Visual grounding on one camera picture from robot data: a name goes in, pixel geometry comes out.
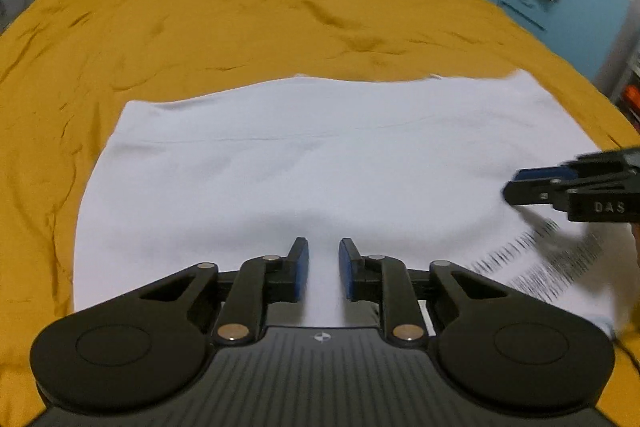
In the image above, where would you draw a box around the white printed t-shirt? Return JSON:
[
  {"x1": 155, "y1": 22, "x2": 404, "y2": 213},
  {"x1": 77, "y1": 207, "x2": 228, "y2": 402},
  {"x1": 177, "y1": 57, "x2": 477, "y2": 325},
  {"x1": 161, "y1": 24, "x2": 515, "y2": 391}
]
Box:
[{"x1": 74, "y1": 71, "x2": 638, "y2": 326}]

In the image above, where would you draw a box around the shelf with colourful items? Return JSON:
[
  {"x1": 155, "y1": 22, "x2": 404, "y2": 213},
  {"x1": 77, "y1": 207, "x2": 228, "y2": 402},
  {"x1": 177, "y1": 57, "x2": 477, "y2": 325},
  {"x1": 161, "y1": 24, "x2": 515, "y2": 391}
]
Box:
[{"x1": 616, "y1": 54, "x2": 640, "y2": 132}]

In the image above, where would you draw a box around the mustard yellow bed cover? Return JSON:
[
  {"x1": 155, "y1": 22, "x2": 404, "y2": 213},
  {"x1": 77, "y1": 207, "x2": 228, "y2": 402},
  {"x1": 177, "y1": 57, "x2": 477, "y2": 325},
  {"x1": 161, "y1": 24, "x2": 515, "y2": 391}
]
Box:
[{"x1": 1, "y1": 0, "x2": 639, "y2": 426}]

